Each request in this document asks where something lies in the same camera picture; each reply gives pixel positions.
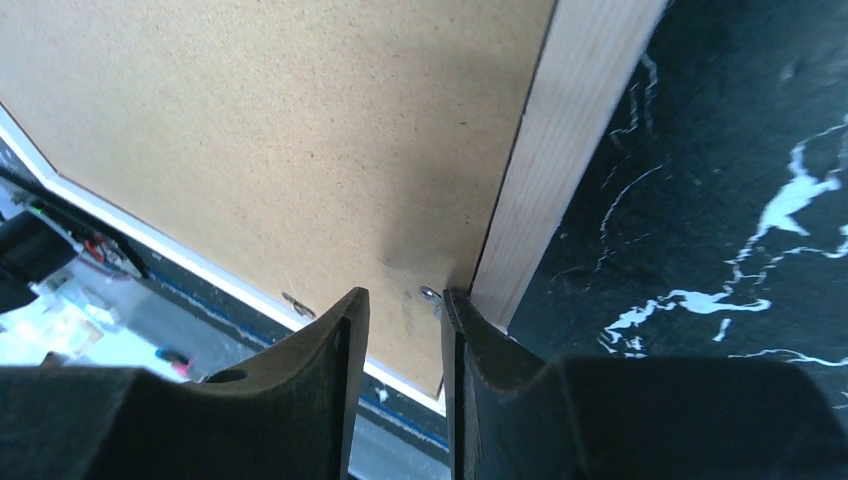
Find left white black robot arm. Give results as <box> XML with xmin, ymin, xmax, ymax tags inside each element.
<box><xmin>1</xmin><ymin>168</ymin><xmax>148</xmax><ymax>314</ymax></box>

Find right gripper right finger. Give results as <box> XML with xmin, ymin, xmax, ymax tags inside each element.
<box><xmin>441</xmin><ymin>288</ymin><xmax>847</xmax><ymax>479</ymax></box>

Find white wooden picture frame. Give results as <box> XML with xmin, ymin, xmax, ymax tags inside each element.
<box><xmin>1</xmin><ymin>1</ymin><xmax>666</xmax><ymax>413</ymax></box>

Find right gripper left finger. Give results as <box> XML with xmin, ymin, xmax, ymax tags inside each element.
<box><xmin>1</xmin><ymin>287</ymin><xmax>370</xmax><ymax>479</ymax></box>

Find brown cardboard backing board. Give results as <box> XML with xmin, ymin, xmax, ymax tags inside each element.
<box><xmin>1</xmin><ymin>1</ymin><xmax>552</xmax><ymax>396</ymax></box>

